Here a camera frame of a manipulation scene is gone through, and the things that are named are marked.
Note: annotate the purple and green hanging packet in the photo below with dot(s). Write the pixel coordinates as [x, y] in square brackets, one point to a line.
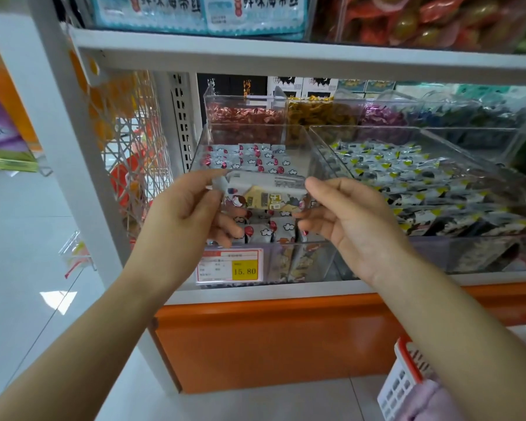
[0, 122]

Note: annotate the row of black boxes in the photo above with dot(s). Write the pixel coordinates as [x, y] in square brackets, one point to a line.
[232, 85]

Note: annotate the pile of red-green jelly cups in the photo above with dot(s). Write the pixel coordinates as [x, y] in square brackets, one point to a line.
[421, 19]

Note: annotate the red and yellow price tag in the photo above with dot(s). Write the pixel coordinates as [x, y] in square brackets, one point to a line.
[228, 266]

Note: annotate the orange shelf base panel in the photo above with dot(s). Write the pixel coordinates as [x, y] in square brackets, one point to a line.
[263, 341]

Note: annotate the person's left forearm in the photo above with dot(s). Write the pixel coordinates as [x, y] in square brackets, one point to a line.
[83, 337]

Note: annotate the pile of dark blue candies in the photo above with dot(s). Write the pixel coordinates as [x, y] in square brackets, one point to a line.
[460, 114]

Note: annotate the person's left thumb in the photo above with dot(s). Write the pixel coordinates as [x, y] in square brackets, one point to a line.
[204, 176]

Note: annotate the small clear label holder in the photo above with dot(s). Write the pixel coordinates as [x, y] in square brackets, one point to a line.
[75, 252]

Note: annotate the white metal shelf unit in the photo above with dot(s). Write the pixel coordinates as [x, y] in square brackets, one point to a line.
[289, 59]

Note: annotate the pile of red-white candy packets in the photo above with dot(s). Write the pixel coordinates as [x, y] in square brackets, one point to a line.
[254, 155]

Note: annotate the pile of black-yellow candy packets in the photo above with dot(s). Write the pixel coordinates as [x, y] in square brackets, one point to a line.
[421, 188]

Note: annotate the person's right hand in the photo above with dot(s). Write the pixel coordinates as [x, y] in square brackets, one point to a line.
[359, 223]

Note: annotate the person's left little finger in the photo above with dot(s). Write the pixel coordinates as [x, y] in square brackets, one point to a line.
[221, 241]

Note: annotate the blue seaweed snack packet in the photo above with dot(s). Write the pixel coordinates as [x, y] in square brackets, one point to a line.
[256, 13]
[149, 13]

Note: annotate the person's right middle finger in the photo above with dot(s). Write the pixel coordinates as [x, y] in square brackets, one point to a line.
[315, 225]

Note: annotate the pile of red wrapped candies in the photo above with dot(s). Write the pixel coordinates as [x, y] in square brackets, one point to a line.
[245, 114]

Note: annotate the person's left middle finger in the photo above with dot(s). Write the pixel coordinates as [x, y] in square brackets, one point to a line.
[233, 214]

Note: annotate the pink cloth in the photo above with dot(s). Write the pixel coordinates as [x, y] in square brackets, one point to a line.
[429, 403]

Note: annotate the clear bin with price tag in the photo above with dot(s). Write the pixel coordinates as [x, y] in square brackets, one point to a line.
[289, 263]

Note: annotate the pile of purple wrapped candies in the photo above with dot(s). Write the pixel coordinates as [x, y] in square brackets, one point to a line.
[383, 116]

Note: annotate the cartoon print snack packet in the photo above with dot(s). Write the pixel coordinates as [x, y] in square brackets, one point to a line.
[265, 190]

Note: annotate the white basket with red rim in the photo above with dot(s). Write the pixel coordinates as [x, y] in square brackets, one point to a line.
[401, 381]

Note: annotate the person's left hand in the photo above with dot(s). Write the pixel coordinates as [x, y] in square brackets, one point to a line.
[175, 227]

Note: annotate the large clear plastic bin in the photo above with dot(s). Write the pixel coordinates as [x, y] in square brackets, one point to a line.
[464, 254]

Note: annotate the pile of yellow wrapped candies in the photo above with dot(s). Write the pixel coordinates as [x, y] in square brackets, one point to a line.
[322, 113]

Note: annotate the row of teal boxes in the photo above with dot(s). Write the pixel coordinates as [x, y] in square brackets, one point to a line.
[366, 86]

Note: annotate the person's right forearm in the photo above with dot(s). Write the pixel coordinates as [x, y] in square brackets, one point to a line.
[456, 337]

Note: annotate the person's right thumb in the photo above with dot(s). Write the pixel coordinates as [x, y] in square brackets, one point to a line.
[322, 187]

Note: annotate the clear bin of jelly cups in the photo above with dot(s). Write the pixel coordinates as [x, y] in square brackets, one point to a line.
[421, 21]

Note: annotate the row of white-black boxes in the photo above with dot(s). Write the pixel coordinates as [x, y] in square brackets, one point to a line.
[302, 86]

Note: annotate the small clear bin, red candies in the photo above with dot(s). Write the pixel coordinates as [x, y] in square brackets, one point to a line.
[245, 102]

